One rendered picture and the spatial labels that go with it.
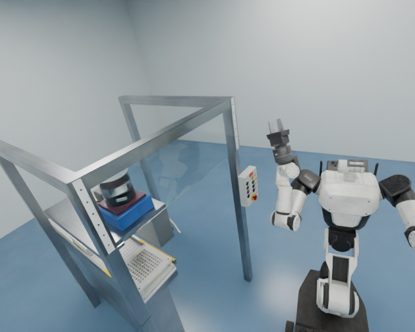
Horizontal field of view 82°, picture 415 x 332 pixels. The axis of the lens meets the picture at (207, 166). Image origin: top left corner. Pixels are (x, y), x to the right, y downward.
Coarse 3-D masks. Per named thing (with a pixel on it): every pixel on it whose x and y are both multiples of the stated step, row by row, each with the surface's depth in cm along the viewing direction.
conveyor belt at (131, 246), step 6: (60, 228) 192; (66, 234) 184; (126, 240) 167; (132, 240) 166; (126, 246) 162; (132, 246) 161; (138, 246) 160; (126, 252) 157; (132, 252) 156; (96, 258) 157; (126, 258) 153; (102, 264) 152; (174, 270) 142; (168, 276) 138; (162, 282) 135; (156, 288) 132; (150, 294) 130; (144, 300) 127
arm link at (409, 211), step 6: (402, 204) 110; (408, 204) 108; (414, 204) 108; (402, 210) 109; (408, 210) 107; (414, 210) 106; (402, 216) 109; (408, 216) 107; (414, 216) 105; (408, 222) 106; (414, 222) 104; (408, 228) 105; (414, 228) 103; (408, 234) 104; (414, 234) 99; (408, 240) 103; (414, 240) 100; (414, 246) 99
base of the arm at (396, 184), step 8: (392, 176) 117; (400, 176) 115; (384, 184) 117; (392, 184) 115; (400, 184) 113; (408, 184) 111; (384, 192) 118; (392, 192) 113; (400, 192) 112; (392, 200) 116
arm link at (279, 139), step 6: (276, 132) 115; (282, 132) 112; (288, 132) 113; (270, 138) 119; (276, 138) 116; (282, 138) 113; (288, 138) 115; (276, 144) 117; (282, 144) 114; (276, 150) 116; (282, 150) 114; (288, 150) 114; (276, 156) 117; (282, 156) 115
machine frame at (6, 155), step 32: (128, 96) 203; (160, 96) 181; (192, 96) 162; (224, 96) 148; (128, 128) 223; (0, 160) 149; (32, 160) 102; (64, 192) 84; (64, 256) 192; (128, 288) 106
